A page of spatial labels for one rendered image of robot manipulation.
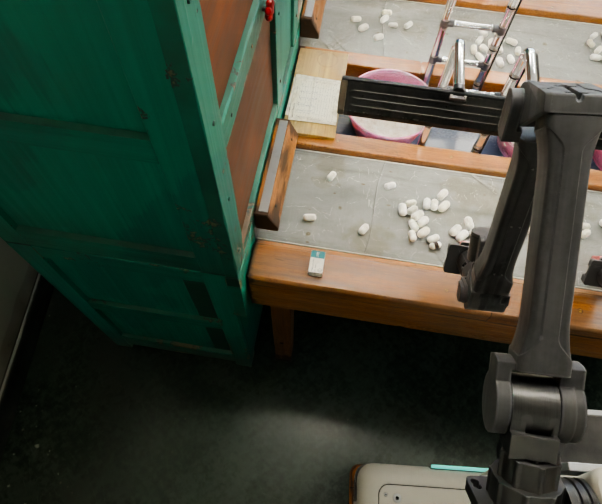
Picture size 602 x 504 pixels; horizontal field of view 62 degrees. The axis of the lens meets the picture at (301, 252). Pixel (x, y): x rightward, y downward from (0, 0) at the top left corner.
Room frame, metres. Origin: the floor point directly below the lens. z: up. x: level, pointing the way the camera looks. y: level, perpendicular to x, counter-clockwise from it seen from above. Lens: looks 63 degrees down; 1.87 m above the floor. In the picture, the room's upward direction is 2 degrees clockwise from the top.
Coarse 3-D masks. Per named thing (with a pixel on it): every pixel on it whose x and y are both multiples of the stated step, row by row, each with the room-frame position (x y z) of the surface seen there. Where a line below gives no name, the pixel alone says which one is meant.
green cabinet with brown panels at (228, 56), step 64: (0, 0) 0.49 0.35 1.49; (64, 0) 0.48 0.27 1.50; (128, 0) 0.45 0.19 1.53; (192, 0) 0.49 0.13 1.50; (256, 0) 0.80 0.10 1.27; (0, 64) 0.49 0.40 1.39; (64, 64) 0.48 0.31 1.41; (128, 64) 0.46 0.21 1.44; (192, 64) 0.45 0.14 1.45; (256, 64) 0.80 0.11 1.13; (0, 128) 0.49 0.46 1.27; (64, 128) 0.48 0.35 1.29; (128, 128) 0.48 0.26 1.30; (192, 128) 0.45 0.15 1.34; (256, 128) 0.75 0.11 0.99; (0, 192) 0.52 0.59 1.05; (64, 192) 0.50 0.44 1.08; (128, 192) 0.48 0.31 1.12; (192, 192) 0.45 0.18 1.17; (256, 192) 0.66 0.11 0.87; (128, 256) 0.48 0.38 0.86; (192, 256) 0.46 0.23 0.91
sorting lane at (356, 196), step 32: (320, 160) 0.86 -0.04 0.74; (352, 160) 0.86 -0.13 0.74; (288, 192) 0.75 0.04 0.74; (320, 192) 0.75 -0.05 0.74; (352, 192) 0.75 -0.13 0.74; (384, 192) 0.76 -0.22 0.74; (416, 192) 0.76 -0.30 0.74; (448, 192) 0.77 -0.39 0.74; (480, 192) 0.77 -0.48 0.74; (288, 224) 0.65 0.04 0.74; (320, 224) 0.65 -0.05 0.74; (352, 224) 0.66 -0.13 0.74; (384, 224) 0.66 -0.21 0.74; (448, 224) 0.67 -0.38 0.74; (480, 224) 0.67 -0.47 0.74; (384, 256) 0.57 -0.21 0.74; (416, 256) 0.57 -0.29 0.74
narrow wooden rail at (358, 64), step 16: (320, 48) 1.26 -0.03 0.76; (352, 64) 1.20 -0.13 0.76; (368, 64) 1.20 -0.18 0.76; (384, 64) 1.21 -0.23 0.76; (400, 64) 1.21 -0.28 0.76; (416, 64) 1.21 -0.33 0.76; (384, 80) 1.19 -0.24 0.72; (432, 80) 1.17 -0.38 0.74; (496, 80) 1.16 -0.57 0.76; (544, 80) 1.17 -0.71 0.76; (560, 80) 1.17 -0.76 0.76
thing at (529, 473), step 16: (496, 464) 0.06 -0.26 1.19; (512, 464) 0.05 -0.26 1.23; (528, 464) 0.05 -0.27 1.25; (544, 464) 0.05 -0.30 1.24; (560, 464) 0.05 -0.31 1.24; (480, 480) 0.04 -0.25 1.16; (496, 480) 0.04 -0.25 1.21; (512, 480) 0.04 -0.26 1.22; (528, 480) 0.04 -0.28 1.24; (544, 480) 0.04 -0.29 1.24; (560, 480) 0.04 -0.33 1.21; (480, 496) 0.02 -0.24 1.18; (496, 496) 0.02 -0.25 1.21; (512, 496) 0.02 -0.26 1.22; (528, 496) 0.02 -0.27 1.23; (544, 496) 0.02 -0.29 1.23; (560, 496) 0.02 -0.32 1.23
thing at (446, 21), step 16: (448, 0) 1.15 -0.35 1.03; (512, 0) 1.13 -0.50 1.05; (448, 16) 1.15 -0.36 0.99; (512, 16) 1.13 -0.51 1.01; (496, 32) 1.13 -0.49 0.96; (432, 48) 1.16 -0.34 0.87; (496, 48) 1.13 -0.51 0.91; (432, 64) 1.15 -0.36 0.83; (480, 64) 1.13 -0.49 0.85; (480, 80) 1.13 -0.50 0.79
